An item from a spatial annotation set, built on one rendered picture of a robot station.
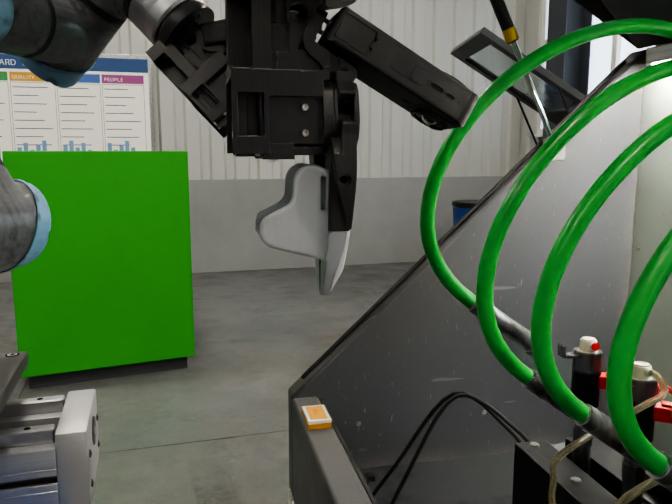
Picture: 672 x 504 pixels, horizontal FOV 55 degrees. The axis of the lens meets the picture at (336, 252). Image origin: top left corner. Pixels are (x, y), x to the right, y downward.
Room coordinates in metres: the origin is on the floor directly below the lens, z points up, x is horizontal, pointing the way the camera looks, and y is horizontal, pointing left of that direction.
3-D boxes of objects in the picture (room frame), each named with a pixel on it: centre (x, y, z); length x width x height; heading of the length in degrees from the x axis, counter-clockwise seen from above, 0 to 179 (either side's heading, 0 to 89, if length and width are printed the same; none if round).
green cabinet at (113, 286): (3.92, 1.46, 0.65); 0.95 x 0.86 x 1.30; 114
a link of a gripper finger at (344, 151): (0.43, 0.00, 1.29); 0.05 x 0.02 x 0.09; 12
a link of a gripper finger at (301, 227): (0.43, 0.02, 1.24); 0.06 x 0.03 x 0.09; 102
